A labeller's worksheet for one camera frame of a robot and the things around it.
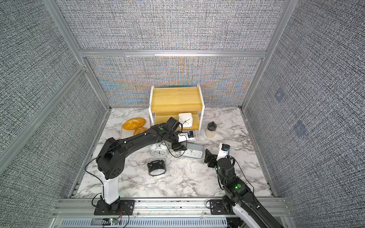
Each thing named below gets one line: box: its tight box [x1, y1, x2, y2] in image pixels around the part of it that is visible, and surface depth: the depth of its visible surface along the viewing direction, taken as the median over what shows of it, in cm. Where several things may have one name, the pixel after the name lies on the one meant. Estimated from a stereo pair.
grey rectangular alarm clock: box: [181, 142, 204, 160], surface depth 90 cm
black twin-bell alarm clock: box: [147, 159, 167, 177], surface depth 81 cm
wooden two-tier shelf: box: [148, 83, 205, 142], surface depth 81 cm
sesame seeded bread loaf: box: [122, 117, 147, 131], surface depth 106 cm
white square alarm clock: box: [178, 112, 193, 128], surface depth 86 cm
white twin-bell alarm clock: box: [149, 142, 169, 160], surface depth 87 cm
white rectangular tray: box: [120, 116, 151, 140], surface depth 106 cm
